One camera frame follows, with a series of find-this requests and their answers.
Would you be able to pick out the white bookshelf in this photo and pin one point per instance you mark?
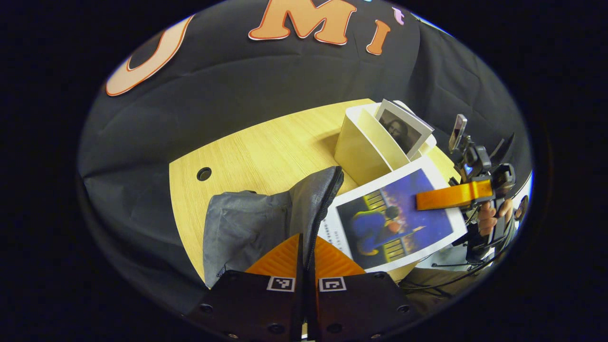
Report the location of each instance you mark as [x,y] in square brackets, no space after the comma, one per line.
[356,147]

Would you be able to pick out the grey schoolbag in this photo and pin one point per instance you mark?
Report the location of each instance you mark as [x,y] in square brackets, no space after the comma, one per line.
[251,223]

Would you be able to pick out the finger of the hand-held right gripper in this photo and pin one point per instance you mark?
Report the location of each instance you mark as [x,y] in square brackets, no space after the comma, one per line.
[446,195]

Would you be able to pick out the white portrait cover book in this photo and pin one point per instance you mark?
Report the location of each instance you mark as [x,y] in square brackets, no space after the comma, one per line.
[401,128]

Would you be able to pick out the blue cover book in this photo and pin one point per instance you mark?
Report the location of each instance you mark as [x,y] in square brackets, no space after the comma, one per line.
[380,223]

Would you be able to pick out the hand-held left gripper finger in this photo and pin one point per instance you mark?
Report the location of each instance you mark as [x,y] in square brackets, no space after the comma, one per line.
[311,308]
[299,304]

